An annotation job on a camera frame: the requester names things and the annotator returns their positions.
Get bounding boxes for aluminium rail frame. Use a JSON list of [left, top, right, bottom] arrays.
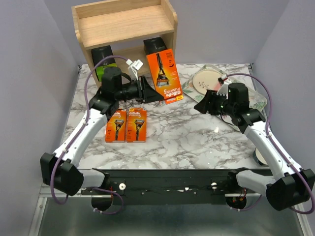
[[27, 64, 315, 236]]

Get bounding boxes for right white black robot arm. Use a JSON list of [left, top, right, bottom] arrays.
[[194, 83, 315, 211]]

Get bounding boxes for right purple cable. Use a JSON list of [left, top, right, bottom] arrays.
[[221, 73, 315, 215]]

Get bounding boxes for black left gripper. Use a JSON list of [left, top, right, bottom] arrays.
[[116, 76, 165, 104]]

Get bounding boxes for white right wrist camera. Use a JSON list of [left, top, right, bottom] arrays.
[[217, 74, 232, 97]]

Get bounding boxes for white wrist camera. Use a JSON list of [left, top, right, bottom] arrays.
[[126, 59, 143, 81], [217, 74, 232, 97]]

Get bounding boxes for purple cable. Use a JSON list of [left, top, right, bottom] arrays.
[[49, 55, 131, 215], [221, 73, 315, 215]]

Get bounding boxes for black green razor box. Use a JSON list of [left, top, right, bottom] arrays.
[[91, 45, 117, 82], [143, 37, 167, 55]]

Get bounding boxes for light wooden two-tier shelf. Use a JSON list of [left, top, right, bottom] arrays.
[[71, 0, 178, 69]]

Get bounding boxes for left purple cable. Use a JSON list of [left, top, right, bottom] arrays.
[[49, 55, 131, 215]]

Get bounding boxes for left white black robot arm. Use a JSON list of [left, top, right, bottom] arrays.
[[40, 67, 163, 196]]

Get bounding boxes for orange razor box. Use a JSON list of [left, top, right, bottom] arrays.
[[146, 49, 184, 106], [126, 108, 147, 143], [104, 110, 126, 143]]

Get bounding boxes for clear floral tray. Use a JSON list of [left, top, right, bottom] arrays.
[[182, 64, 267, 112]]

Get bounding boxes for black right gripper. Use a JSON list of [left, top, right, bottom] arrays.
[[193, 89, 236, 116]]

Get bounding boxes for white dark-rimmed bowl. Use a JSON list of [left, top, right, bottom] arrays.
[[252, 148, 268, 166]]

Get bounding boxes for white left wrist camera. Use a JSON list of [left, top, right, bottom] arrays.
[[126, 59, 143, 81]]

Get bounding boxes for black green razor box front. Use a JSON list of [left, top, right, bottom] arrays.
[[91, 45, 117, 82]]

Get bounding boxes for pink cream round plate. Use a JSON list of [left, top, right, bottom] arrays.
[[192, 69, 222, 95]]

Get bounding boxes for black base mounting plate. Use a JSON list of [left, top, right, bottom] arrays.
[[50, 169, 287, 214]]

